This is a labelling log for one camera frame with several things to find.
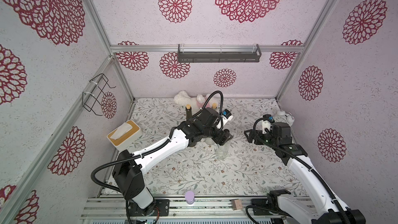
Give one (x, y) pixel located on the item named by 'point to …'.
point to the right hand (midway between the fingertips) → (251, 130)
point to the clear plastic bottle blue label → (221, 151)
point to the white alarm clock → (282, 116)
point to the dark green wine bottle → (188, 114)
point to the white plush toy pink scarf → (183, 98)
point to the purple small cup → (189, 197)
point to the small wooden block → (237, 204)
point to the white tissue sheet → (122, 129)
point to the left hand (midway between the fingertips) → (226, 133)
